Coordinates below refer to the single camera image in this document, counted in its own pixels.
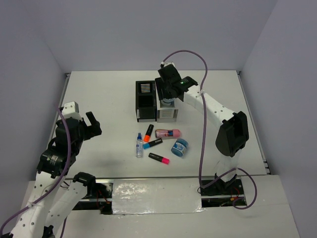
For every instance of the clear spray bottle blue cap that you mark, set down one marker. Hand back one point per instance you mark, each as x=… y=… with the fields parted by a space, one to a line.
x=139 y=146

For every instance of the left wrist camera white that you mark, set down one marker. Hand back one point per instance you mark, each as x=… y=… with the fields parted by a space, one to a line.
x=71 y=110

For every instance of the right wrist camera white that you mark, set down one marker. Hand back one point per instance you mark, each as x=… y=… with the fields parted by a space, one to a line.
x=164 y=64

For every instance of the pink cylindrical tube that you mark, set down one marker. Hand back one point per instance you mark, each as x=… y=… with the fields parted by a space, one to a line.
x=167 y=133

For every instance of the blue slime jar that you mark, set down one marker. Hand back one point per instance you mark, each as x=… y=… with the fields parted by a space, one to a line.
x=180 y=147
x=167 y=102

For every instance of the pink highlighter marker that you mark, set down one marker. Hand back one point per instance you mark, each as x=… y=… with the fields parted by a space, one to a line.
x=159 y=158

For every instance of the orange highlighter marker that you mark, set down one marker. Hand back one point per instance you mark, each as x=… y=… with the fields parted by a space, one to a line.
x=148 y=133

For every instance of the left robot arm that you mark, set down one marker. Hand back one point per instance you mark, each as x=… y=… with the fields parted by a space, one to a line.
x=43 y=216

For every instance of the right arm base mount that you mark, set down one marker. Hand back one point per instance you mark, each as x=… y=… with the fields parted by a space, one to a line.
x=223 y=194

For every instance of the blue highlighter marker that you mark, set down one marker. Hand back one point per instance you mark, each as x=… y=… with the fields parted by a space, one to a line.
x=152 y=143

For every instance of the white organizer container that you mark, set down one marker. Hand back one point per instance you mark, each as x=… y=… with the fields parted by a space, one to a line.
x=165 y=114

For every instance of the silver tape cover panel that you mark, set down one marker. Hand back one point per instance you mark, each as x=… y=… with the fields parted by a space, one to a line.
x=156 y=196

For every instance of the black organizer container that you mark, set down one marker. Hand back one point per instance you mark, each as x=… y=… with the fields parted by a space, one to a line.
x=146 y=101

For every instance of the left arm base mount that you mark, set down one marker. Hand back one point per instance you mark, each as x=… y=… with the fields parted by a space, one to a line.
x=96 y=196

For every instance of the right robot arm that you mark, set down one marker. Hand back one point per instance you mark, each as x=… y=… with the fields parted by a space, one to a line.
x=232 y=127

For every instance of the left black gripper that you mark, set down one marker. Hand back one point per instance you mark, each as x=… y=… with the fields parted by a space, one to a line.
x=93 y=130

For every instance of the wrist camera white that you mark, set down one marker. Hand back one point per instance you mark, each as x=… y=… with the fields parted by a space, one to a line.
x=164 y=64
x=71 y=110

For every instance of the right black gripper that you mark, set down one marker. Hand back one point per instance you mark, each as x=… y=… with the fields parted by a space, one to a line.
x=160 y=87

